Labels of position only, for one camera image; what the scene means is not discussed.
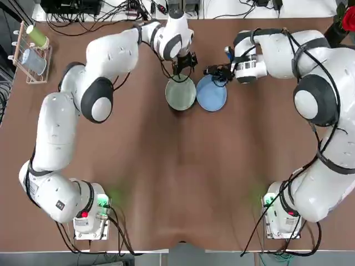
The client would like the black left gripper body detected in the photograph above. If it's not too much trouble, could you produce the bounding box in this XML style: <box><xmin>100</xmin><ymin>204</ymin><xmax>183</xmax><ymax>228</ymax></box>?
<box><xmin>177</xmin><ymin>52</ymin><xmax>194</xmax><ymax>69</ymax></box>

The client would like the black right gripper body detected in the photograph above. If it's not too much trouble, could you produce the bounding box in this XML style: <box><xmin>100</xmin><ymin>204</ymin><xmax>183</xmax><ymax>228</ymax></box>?
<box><xmin>222</xmin><ymin>62</ymin><xmax>239</xmax><ymax>83</ymax></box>

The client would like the blue plate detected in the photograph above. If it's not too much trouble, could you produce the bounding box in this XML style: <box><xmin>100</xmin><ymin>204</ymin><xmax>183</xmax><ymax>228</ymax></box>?
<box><xmin>195</xmin><ymin>74</ymin><xmax>229</xmax><ymax>112</ymax></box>

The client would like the green plate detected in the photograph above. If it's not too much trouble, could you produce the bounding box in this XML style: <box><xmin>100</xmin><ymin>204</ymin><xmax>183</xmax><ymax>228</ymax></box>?
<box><xmin>165</xmin><ymin>74</ymin><xmax>197</xmax><ymax>111</ymax></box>

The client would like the white desk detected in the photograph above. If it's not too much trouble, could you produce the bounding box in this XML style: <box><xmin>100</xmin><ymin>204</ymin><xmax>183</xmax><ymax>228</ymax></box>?
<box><xmin>32</xmin><ymin>0</ymin><xmax>355</xmax><ymax>21</ymax></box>

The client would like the grey ribbed electronics box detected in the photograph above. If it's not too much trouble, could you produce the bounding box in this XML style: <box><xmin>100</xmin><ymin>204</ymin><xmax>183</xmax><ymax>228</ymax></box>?
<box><xmin>168</xmin><ymin>0</ymin><xmax>201</xmax><ymax>12</ymax></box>

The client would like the dark vase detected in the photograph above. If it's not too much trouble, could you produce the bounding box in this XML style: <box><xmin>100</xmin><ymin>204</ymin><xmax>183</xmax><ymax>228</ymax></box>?
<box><xmin>323</xmin><ymin>23</ymin><xmax>351</xmax><ymax>48</ymax></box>

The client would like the black equipment box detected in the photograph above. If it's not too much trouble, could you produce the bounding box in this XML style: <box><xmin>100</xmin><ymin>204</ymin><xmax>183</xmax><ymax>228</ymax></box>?
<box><xmin>40</xmin><ymin>0</ymin><xmax>102</xmax><ymax>15</ymax></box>

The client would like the red artificial rose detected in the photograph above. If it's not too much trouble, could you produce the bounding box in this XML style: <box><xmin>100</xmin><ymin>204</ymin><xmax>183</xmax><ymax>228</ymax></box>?
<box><xmin>342</xmin><ymin>4</ymin><xmax>355</xmax><ymax>30</ymax></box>

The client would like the cup drying rack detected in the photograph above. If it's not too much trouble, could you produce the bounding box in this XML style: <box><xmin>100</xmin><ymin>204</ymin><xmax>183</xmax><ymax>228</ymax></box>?
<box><xmin>7</xmin><ymin>21</ymin><xmax>54</xmax><ymax>84</ymax></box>

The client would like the clear blue cup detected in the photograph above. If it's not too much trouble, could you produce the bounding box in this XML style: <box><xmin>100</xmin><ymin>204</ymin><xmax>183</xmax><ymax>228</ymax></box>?
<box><xmin>22</xmin><ymin>48</ymin><xmax>48</xmax><ymax>76</ymax></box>

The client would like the green cup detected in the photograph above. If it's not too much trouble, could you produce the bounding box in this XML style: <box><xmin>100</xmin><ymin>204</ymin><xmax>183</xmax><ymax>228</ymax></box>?
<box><xmin>26</xmin><ymin>24</ymin><xmax>50</xmax><ymax>48</ymax></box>

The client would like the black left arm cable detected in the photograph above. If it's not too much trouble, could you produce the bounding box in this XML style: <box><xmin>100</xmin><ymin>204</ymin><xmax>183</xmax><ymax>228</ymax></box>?
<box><xmin>112</xmin><ymin>26</ymin><xmax>179</xmax><ymax>93</ymax></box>

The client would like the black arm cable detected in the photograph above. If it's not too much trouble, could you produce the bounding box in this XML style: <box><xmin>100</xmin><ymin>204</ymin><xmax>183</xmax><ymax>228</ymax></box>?
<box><xmin>112</xmin><ymin>26</ymin><xmax>179</xmax><ymax>93</ymax></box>
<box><xmin>251</xmin><ymin>27</ymin><xmax>348</xmax><ymax>223</ymax></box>

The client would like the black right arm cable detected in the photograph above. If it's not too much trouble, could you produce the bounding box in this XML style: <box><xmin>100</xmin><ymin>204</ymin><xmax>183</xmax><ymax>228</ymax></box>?
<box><xmin>251</xmin><ymin>27</ymin><xmax>348</xmax><ymax>223</ymax></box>

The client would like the black desk cable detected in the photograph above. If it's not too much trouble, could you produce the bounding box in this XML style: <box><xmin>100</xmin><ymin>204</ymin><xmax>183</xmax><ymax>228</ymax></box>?
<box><xmin>45</xmin><ymin>0</ymin><xmax>156</xmax><ymax>37</ymax></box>

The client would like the black right base cable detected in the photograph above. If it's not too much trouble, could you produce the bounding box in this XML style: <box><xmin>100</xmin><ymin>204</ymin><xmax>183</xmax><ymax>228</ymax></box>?
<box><xmin>240</xmin><ymin>180</ymin><xmax>323</xmax><ymax>257</ymax></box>

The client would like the black base cable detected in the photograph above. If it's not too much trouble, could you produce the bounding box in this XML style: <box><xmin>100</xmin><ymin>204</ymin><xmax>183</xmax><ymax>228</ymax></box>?
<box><xmin>240</xmin><ymin>180</ymin><xmax>323</xmax><ymax>257</ymax></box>
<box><xmin>52</xmin><ymin>205</ymin><xmax>145</xmax><ymax>256</ymax></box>

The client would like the black left base cable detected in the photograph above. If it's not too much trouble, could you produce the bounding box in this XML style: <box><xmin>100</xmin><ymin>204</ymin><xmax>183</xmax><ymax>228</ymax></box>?
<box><xmin>52</xmin><ymin>205</ymin><xmax>145</xmax><ymax>256</ymax></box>

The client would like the green cable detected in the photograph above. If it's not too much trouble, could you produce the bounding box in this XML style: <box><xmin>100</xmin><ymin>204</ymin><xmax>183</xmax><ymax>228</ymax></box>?
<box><xmin>258</xmin><ymin>250</ymin><xmax>296</xmax><ymax>266</ymax></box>

